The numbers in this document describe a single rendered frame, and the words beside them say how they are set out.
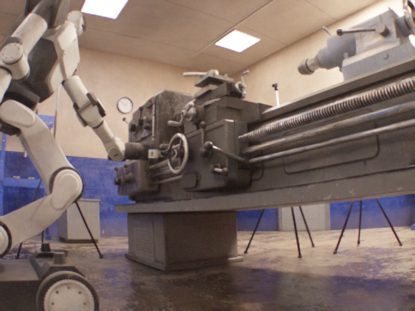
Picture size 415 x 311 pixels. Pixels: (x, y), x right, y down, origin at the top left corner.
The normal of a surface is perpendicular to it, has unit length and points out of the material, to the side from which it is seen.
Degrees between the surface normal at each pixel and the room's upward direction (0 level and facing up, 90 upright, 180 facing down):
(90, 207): 90
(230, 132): 90
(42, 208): 110
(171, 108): 90
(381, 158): 90
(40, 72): 105
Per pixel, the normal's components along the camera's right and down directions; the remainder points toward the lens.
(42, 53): 0.22, -0.16
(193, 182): -0.81, -0.07
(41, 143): 0.74, 0.23
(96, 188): 0.58, -0.16
